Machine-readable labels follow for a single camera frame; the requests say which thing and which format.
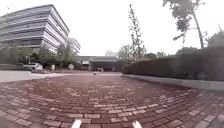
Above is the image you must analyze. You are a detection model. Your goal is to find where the grey asphalt road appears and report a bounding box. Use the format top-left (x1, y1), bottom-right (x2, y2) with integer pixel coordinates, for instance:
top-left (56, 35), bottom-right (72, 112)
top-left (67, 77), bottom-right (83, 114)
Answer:
top-left (0, 69), bottom-right (123, 84)

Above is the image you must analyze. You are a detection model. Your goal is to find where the red brick path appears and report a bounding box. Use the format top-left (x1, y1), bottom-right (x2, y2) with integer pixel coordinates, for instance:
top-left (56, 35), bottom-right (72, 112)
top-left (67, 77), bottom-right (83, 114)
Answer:
top-left (0, 72), bottom-right (224, 128)

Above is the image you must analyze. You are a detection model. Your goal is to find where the tall bare-trunked tree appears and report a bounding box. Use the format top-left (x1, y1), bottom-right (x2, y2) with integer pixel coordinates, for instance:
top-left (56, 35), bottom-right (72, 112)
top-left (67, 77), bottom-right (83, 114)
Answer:
top-left (162, 0), bottom-right (209, 50)

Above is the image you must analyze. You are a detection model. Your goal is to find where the dark green hedge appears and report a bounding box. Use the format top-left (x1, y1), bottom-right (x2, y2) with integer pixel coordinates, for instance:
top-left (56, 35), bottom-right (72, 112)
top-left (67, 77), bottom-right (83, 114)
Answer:
top-left (120, 46), bottom-right (224, 82)

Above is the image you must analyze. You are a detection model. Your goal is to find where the row of trees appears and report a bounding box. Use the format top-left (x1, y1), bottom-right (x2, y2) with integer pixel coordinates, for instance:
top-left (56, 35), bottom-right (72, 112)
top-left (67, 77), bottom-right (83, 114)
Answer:
top-left (0, 43), bottom-right (79, 70)

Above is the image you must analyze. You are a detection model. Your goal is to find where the large grey office building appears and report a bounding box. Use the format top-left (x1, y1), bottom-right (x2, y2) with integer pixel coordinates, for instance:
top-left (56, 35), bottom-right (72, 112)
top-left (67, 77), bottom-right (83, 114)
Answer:
top-left (0, 3), bottom-right (70, 54)

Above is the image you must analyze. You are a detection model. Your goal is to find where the small pale building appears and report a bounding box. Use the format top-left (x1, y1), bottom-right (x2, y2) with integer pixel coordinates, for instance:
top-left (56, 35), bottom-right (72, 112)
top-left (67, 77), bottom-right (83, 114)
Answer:
top-left (66, 37), bottom-right (82, 56)

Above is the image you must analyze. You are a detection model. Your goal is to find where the low dark canopy building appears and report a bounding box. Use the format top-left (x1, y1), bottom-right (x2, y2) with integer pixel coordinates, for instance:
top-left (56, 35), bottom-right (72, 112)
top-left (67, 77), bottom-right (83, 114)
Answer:
top-left (77, 55), bottom-right (123, 72)

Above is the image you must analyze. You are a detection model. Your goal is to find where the grey stone kerb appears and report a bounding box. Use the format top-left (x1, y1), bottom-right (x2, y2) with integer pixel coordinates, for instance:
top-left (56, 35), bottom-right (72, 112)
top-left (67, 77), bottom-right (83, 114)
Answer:
top-left (120, 73), bottom-right (224, 92)

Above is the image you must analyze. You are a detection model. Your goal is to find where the robot's own part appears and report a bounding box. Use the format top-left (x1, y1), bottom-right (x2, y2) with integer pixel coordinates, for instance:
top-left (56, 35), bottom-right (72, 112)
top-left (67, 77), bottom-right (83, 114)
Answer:
top-left (71, 119), bottom-right (83, 128)
top-left (131, 120), bottom-right (143, 128)

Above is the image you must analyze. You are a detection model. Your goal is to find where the white car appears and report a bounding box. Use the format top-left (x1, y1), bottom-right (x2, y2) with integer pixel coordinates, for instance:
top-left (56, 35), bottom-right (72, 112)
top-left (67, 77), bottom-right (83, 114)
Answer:
top-left (23, 62), bottom-right (44, 72)

